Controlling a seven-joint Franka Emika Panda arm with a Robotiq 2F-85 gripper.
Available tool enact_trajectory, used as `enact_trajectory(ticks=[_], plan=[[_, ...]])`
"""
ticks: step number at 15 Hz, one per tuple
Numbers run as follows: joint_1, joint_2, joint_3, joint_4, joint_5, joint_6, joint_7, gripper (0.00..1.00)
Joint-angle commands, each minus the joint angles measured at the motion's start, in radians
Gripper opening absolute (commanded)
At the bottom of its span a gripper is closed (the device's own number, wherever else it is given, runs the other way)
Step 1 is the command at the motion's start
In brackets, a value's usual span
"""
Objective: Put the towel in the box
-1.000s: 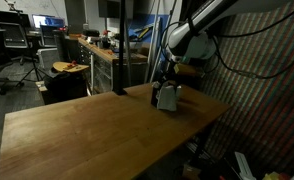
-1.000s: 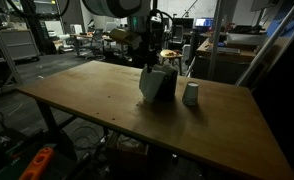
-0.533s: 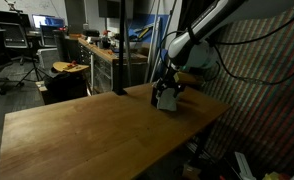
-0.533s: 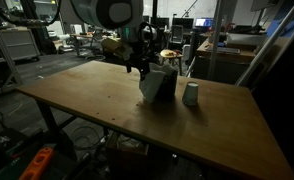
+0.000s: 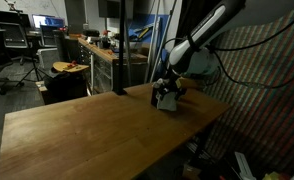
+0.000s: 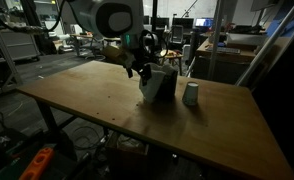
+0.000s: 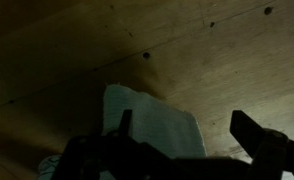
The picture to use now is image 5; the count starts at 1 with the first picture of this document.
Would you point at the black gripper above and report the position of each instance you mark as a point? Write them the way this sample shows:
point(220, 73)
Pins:
point(179, 92)

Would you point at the white terry cloth towel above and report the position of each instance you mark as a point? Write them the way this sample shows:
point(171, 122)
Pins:
point(167, 101)

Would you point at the black plastic crate box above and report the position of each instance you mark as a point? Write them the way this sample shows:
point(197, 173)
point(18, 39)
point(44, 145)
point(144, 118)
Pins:
point(153, 98)

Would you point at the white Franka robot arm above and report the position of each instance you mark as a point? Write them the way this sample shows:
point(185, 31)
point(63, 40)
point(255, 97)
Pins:
point(203, 30)

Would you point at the grey leaning metal bar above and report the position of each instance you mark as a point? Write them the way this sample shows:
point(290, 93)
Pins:
point(154, 43)

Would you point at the vertical metal pole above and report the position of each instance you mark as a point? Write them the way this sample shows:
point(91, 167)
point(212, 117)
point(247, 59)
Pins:
point(121, 50)

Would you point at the blue panel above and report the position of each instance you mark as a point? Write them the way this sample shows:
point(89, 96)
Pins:
point(140, 30)

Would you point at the colourful striped curtain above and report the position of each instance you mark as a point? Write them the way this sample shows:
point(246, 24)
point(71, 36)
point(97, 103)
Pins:
point(260, 110)

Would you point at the wooden workbench with drawers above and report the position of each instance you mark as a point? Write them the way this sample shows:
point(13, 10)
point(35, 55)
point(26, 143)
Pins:
point(100, 63)

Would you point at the white plastic object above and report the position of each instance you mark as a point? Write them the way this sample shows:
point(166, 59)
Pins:
point(244, 165)

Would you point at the small red object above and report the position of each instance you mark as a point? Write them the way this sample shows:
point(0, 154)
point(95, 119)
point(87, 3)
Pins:
point(72, 64)

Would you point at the small round wooden table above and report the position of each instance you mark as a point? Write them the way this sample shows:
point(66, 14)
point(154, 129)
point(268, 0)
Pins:
point(70, 67)

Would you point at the black bulky bag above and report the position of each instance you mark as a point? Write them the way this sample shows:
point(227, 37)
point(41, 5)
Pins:
point(65, 88)

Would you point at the yellow-green object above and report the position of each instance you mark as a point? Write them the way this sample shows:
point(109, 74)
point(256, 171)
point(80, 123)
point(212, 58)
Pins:
point(272, 176)

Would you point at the black high-back office chair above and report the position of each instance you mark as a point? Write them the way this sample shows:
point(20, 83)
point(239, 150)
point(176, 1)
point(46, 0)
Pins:
point(48, 35)

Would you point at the black tripod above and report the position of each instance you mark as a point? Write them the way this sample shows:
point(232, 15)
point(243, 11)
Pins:
point(33, 70)

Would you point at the lit computer monitor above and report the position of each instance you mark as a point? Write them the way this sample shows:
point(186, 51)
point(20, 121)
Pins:
point(48, 20)

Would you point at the black mesh office chair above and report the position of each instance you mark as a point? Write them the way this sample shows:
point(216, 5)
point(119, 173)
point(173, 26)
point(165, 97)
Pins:
point(13, 36)

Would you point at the dark computer monitor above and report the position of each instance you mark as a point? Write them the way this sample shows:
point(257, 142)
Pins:
point(7, 16)

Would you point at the black wall screen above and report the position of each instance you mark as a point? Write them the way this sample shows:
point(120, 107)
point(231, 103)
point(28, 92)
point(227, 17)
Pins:
point(108, 8)

